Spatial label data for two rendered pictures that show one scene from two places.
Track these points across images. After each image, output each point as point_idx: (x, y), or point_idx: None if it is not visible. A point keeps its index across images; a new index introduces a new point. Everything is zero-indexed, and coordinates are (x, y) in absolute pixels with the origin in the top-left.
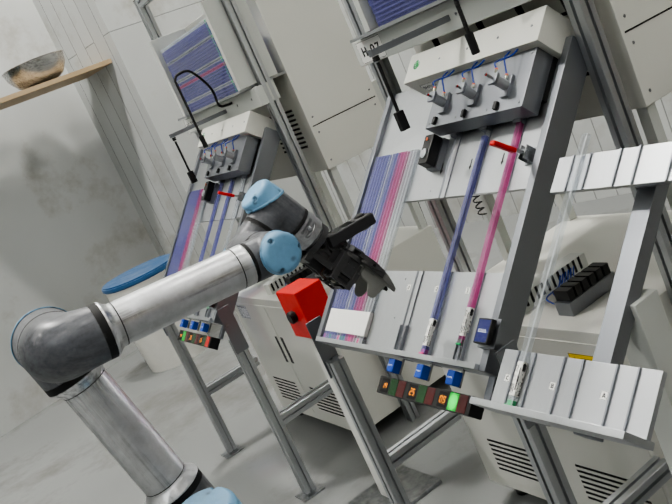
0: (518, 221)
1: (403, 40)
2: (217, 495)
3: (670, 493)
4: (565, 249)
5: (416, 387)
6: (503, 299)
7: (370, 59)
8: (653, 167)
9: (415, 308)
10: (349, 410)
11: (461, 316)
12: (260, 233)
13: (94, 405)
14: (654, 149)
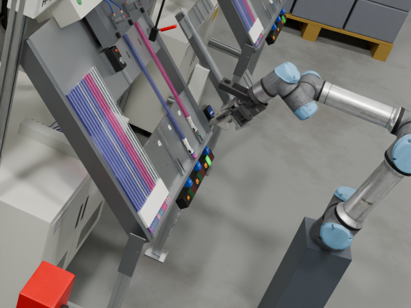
0: (173, 64)
1: None
2: (344, 190)
3: None
4: None
5: (196, 176)
6: (194, 99)
7: (44, 7)
8: (203, 11)
9: (170, 147)
10: (124, 294)
11: (186, 125)
12: (311, 78)
13: (393, 168)
14: (198, 4)
